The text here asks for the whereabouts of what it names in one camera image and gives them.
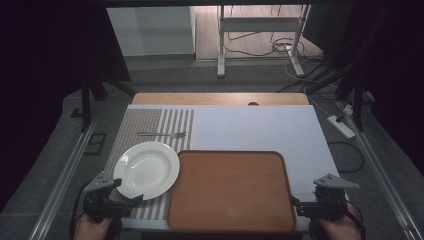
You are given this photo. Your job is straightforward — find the white cabinet panel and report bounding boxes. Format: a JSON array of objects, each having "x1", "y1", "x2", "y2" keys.
[{"x1": 106, "y1": 6, "x2": 197, "y2": 57}]

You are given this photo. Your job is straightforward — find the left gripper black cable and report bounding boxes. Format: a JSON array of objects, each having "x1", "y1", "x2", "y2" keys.
[{"x1": 68, "y1": 181, "x2": 92, "y2": 240}]

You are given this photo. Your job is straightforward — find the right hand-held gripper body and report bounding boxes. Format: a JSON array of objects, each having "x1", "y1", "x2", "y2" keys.
[{"x1": 295, "y1": 173, "x2": 360, "y2": 222}]

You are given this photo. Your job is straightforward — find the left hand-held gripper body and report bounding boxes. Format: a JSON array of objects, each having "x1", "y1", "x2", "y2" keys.
[{"x1": 82, "y1": 171, "x2": 134, "y2": 224}]

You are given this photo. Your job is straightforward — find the black metal stand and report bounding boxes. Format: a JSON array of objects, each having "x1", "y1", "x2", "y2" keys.
[
  {"x1": 69, "y1": 59, "x2": 137, "y2": 133},
  {"x1": 305, "y1": 49, "x2": 376, "y2": 133}
]

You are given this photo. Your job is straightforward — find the striped woven placemat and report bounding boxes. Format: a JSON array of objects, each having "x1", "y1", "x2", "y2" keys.
[{"x1": 103, "y1": 108, "x2": 196, "y2": 221}]

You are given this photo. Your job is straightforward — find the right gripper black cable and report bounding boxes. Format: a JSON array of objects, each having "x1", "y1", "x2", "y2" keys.
[{"x1": 345, "y1": 199, "x2": 367, "y2": 240}]

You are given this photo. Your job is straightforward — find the tangled floor cables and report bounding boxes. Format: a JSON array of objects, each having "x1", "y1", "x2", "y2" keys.
[{"x1": 222, "y1": 29, "x2": 325, "y2": 64}]

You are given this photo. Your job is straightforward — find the person's left hand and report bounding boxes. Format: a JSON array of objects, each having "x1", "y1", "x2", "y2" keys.
[{"x1": 73, "y1": 213, "x2": 114, "y2": 240}]

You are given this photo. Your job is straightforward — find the white metal desk frame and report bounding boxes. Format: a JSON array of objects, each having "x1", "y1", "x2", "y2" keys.
[{"x1": 216, "y1": 4, "x2": 312, "y2": 79}]

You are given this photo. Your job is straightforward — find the silver metal fork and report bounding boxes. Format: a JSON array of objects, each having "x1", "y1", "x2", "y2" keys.
[{"x1": 136, "y1": 131, "x2": 188, "y2": 140}]

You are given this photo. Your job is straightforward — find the white power strip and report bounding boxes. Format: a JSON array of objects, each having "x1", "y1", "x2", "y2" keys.
[{"x1": 326, "y1": 114, "x2": 357, "y2": 140}]

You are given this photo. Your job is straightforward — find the aluminium floor rail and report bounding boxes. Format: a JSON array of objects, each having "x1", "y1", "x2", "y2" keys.
[
  {"x1": 335, "y1": 99, "x2": 424, "y2": 240},
  {"x1": 28, "y1": 109, "x2": 102, "y2": 240}
]

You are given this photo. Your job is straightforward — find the white deep plate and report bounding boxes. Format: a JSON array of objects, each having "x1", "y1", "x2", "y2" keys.
[{"x1": 112, "y1": 141, "x2": 181, "y2": 201}]

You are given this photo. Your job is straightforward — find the person's right hand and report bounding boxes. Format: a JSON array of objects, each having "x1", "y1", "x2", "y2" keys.
[{"x1": 319, "y1": 203, "x2": 363, "y2": 240}]

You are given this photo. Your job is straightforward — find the white table cover board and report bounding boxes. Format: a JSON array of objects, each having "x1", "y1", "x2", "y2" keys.
[{"x1": 103, "y1": 104, "x2": 342, "y2": 233}]

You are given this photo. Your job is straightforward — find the brown wooden tray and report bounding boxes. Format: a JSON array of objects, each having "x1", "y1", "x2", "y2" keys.
[{"x1": 166, "y1": 149, "x2": 298, "y2": 234}]

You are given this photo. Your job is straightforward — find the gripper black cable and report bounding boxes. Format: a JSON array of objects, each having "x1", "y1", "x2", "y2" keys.
[
  {"x1": 68, "y1": 181, "x2": 92, "y2": 240},
  {"x1": 345, "y1": 199, "x2": 367, "y2": 240}
]

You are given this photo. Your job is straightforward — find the black looped floor cable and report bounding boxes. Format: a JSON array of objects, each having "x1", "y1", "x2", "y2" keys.
[{"x1": 327, "y1": 141, "x2": 365, "y2": 174}]

